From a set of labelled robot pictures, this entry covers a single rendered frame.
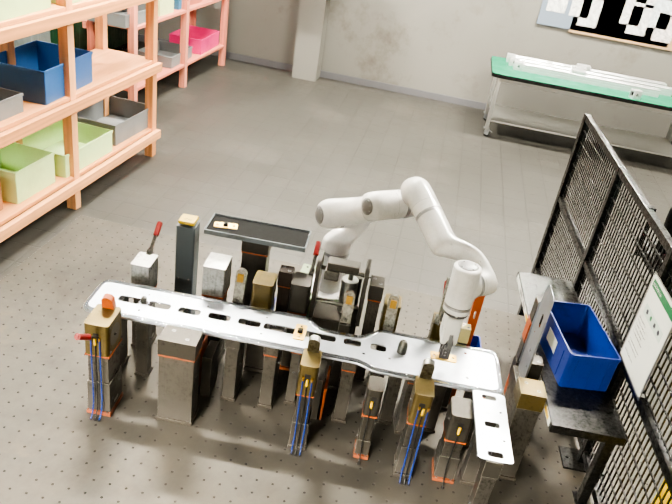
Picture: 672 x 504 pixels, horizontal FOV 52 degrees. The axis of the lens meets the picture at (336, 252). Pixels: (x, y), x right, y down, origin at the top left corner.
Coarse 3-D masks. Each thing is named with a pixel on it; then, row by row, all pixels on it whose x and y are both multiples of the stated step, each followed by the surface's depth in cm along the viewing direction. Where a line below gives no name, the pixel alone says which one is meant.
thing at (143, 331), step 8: (152, 304) 230; (136, 328) 231; (144, 328) 231; (136, 336) 233; (144, 336) 233; (136, 344) 235; (144, 344) 234; (136, 352) 237; (144, 352) 236; (136, 360) 238; (144, 360) 238; (136, 368) 240; (144, 368) 240; (152, 368) 245; (144, 376) 241
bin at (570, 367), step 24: (552, 312) 239; (576, 312) 239; (552, 336) 226; (576, 336) 242; (600, 336) 226; (552, 360) 224; (576, 360) 211; (600, 360) 211; (576, 384) 216; (600, 384) 216
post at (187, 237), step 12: (180, 228) 248; (192, 228) 248; (180, 240) 250; (192, 240) 250; (180, 252) 253; (192, 252) 252; (180, 264) 255; (192, 264) 255; (180, 276) 258; (192, 276) 258; (180, 288) 261; (192, 288) 261; (192, 312) 268
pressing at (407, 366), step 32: (96, 288) 232; (128, 288) 234; (160, 320) 221; (192, 320) 224; (256, 320) 229; (288, 320) 231; (352, 352) 221; (384, 352) 224; (416, 352) 226; (480, 352) 231; (448, 384) 215; (480, 384) 217
